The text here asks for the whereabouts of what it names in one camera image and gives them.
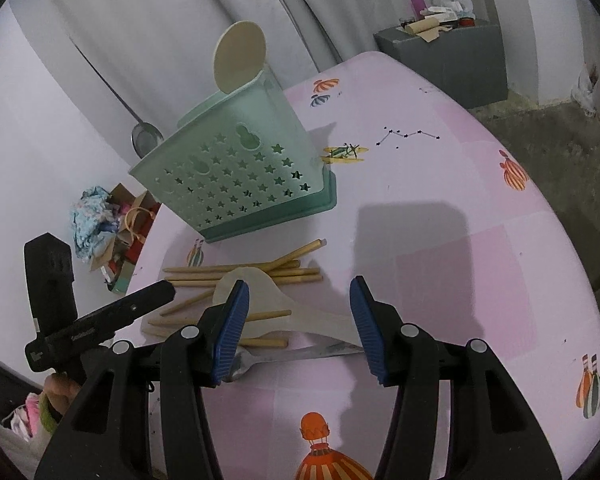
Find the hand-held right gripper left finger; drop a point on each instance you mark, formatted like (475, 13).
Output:
(232, 330)

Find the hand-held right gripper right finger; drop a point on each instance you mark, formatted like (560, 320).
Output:
(365, 330)

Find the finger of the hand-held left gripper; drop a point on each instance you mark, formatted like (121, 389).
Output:
(140, 302)

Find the translucent white rice paddle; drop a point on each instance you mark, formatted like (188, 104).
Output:
(269, 299)

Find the metal spoon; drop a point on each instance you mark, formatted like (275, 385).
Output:
(300, 354)

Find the green star-holed utensil basket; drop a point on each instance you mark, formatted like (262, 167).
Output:
(220, 180)

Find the person's left hand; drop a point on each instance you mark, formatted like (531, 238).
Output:
(60, 392)

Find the teal gift bag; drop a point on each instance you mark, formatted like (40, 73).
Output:
(122, 277)

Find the red gift bag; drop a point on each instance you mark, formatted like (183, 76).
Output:
(130, 252)

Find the floral cloth bundle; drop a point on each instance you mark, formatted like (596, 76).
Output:
(92, 220)

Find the pink printed tablecloth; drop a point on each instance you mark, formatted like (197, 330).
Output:
(455, 285)

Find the large cardboard box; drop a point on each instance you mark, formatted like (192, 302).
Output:
(122, 194)

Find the pink cloth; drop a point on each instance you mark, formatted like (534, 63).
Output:
(27, 412)

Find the cream rice paddle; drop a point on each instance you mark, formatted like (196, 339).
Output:
(240, 55)

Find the grey cabinet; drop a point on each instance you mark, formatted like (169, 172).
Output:
(450, 65)

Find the grey curtain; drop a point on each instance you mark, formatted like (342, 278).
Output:
(180, 10)

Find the brown cardboard roll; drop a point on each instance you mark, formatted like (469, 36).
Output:
(425, 27)

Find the small red container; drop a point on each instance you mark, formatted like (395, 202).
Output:
(466, 22)

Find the rolled floral mat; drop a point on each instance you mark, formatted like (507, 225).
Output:
(597, 95)

